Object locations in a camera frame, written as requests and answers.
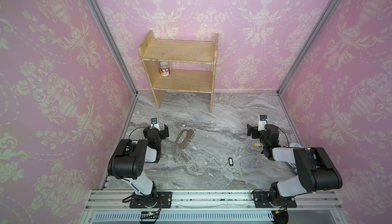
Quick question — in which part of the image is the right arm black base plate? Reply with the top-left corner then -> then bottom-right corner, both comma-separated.
250,189 -> 297,209

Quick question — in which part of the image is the silver metal key holder plate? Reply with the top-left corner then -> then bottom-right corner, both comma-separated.
175,129 -> 195,149

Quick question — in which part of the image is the purple snack packet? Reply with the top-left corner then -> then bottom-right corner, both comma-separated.
289,163 -> 298,174

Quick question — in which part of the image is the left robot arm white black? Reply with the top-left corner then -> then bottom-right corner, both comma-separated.
107,124 -> 169,208

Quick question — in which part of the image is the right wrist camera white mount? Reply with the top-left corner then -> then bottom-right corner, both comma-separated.
258,115 -> 267,131

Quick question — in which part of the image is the wooden two-tier shelf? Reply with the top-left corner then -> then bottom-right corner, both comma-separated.
138,31 -> 219,112

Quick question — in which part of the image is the white jar red label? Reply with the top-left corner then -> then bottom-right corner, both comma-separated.
159,61 -> 170,77

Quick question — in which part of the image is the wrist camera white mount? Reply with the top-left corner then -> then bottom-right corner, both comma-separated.
258,115 -> 267,131
150,118 -> 160,131

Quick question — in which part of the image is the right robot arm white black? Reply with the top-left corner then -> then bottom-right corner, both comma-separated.
247,124 -> 343,207

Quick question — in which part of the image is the aluminium front rail frame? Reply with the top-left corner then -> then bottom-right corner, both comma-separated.
80,190 -> 349,224

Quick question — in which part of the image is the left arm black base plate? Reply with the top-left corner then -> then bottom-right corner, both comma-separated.
129,191 -> 173,209

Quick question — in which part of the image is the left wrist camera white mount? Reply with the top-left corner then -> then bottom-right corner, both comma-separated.
150,118 -> 160,131

